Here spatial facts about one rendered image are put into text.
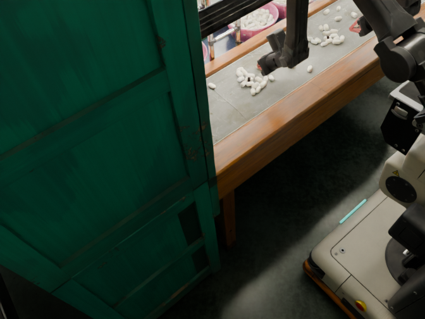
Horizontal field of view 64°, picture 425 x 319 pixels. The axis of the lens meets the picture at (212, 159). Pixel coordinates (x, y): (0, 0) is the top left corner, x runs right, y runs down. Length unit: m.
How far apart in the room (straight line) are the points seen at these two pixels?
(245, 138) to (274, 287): 0.84
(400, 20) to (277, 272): 1.31
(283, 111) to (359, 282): 0.75
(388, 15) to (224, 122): 0.70
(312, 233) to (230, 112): 0.86
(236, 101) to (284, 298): 0.96
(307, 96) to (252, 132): 0.28
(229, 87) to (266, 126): 0.27
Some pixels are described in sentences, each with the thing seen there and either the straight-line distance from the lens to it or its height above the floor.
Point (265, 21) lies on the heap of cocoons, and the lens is 1.82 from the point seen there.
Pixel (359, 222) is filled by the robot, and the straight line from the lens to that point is 1.68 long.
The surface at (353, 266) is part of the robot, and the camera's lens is 1.59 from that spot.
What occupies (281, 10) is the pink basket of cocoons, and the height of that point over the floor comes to 0.73.
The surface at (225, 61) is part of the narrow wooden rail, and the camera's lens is 1.53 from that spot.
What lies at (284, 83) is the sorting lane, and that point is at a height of 0.74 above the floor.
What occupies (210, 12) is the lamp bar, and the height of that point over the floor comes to 1.10.
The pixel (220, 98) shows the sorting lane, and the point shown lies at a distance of 1.40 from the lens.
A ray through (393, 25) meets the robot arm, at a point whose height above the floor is 1.29.
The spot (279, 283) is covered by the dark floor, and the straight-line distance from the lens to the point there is 1.80.
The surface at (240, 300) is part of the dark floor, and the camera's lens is 1.77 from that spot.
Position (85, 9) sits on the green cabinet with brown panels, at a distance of 0.58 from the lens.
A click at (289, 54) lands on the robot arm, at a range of 1.18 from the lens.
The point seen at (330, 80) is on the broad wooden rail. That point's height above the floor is 0.76.
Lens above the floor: 1.72
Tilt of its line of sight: 54 degrees down
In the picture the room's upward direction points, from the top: 7 degrees counter-clockwise
